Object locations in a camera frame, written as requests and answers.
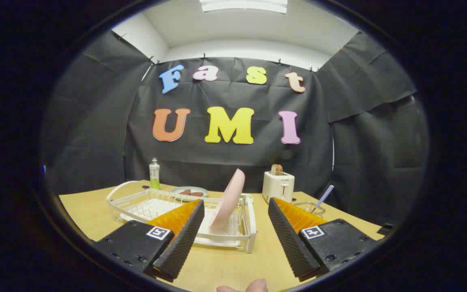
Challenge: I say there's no blue checkered handle spoon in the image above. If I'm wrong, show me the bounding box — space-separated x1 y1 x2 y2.
311 185 334 213

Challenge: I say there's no white wire dish rack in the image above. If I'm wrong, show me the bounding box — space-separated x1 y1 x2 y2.
106 180 257 254

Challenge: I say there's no white drip tray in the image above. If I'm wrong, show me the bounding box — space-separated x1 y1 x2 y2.
120 198 242 248

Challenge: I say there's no green liquid bottle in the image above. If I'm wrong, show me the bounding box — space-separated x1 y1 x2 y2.
149 158 161 190

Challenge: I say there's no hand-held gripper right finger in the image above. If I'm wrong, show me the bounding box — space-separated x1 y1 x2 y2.
268 197 379 282

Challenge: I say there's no pink plate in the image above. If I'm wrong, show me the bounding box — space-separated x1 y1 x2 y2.
210 169 246 232

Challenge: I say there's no cream toaster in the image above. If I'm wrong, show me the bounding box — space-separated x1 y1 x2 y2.
262 170 295 204

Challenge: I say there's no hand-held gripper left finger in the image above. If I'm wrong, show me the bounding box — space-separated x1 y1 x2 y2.
94 199 206 283

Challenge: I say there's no light green plate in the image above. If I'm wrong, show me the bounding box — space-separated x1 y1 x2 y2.
171 186 208 202

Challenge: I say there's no metal wire basket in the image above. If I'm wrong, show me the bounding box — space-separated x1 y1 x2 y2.
294 202 326 219

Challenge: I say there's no ceiling light panel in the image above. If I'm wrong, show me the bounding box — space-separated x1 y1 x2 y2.
199 0 289 15

